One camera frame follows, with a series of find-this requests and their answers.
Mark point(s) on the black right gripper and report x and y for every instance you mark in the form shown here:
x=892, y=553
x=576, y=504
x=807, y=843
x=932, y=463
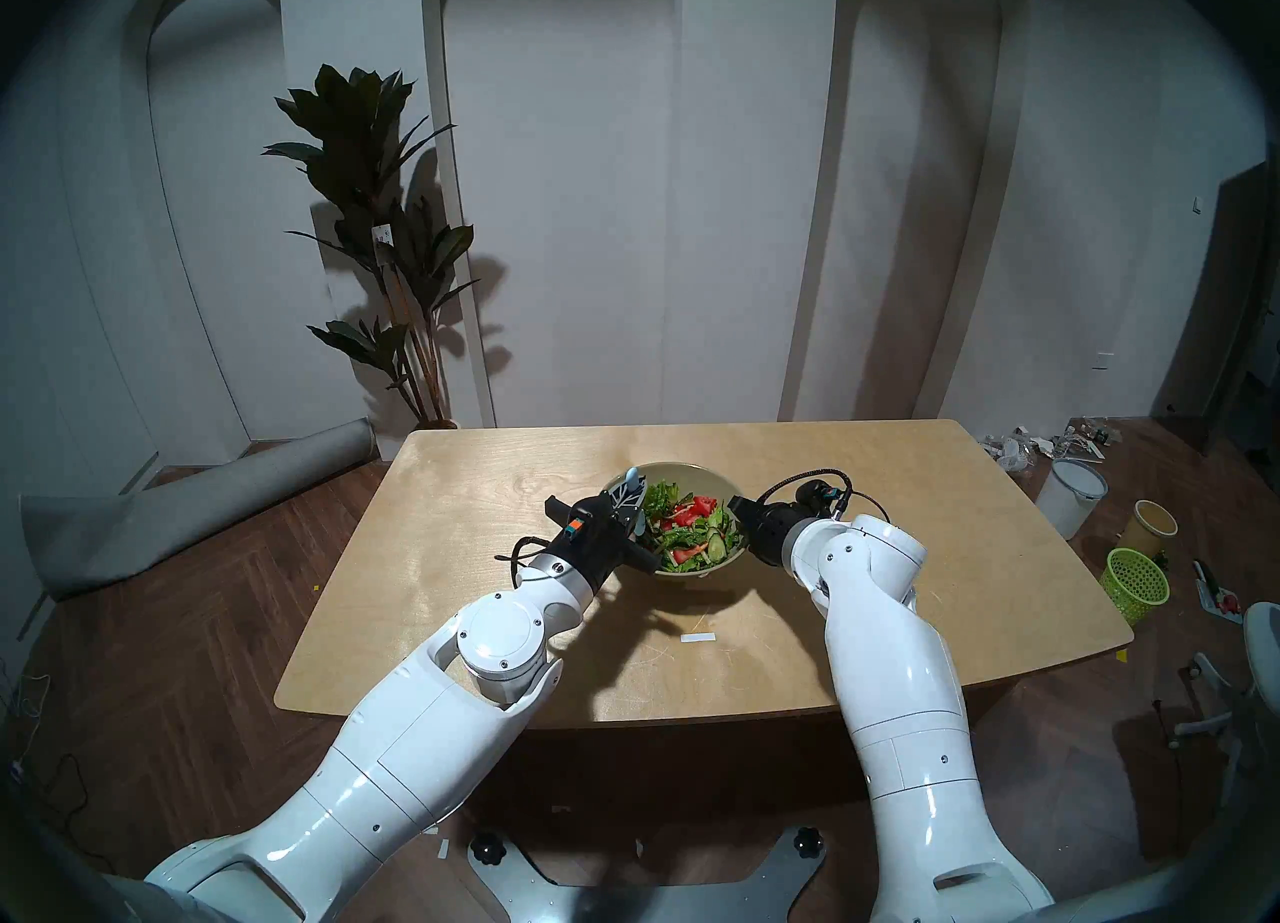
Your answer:
x=770, y=531

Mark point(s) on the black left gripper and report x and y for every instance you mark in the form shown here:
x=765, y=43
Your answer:
x=610, y=546

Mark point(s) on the green salad bowl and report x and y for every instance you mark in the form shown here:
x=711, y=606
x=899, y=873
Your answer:
x=700, y=476

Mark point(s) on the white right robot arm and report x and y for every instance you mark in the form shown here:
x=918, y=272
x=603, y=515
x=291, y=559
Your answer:
x=900, y=691

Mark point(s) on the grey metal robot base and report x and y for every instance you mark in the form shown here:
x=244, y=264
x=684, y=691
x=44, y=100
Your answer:
x=650, y=901

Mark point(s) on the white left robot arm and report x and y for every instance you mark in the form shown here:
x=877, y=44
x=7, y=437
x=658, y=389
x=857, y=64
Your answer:
x=400, y=761

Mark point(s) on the mixed green salad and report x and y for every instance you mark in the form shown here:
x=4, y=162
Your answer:
x=700, y=536

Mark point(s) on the light wooden table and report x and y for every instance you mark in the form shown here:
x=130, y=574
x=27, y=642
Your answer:
x=980, y=561

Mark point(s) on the pile of floor trash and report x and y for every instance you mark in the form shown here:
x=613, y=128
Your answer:
x=1015, y=451

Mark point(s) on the white plastic bucket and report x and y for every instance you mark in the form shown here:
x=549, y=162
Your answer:
x=1068, y=501

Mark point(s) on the black base knob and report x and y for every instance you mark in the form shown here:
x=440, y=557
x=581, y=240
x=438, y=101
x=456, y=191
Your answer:
x=487, y=849
x=806, y=842

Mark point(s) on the green mesh basket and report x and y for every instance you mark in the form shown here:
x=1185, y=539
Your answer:
x=1132, y=586

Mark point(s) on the tan paper cup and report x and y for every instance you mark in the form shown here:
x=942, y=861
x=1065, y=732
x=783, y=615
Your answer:
x=1148, y=531

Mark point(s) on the rolled grey carpet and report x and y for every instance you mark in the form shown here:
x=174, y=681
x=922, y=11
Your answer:
x=180, y=511

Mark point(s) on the tall potted plant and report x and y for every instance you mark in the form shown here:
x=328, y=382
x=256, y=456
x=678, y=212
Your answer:
x=350, y=131

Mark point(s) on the red green floor packet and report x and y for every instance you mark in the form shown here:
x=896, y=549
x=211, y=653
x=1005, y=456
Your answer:
x=1222, y=599

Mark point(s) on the dark doorway panel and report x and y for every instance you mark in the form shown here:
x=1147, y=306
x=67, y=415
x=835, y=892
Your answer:
x=1235, y=311

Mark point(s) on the white office chair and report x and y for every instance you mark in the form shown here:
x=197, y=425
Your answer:
x=1262, y=646

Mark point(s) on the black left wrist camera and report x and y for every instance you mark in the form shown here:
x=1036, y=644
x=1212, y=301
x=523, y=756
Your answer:
x=565, y=516

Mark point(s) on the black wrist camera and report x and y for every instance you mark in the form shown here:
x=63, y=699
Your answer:
x=565, y=516
x=820, y=499

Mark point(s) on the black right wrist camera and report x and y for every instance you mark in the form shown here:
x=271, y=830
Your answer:
x=820, y=499

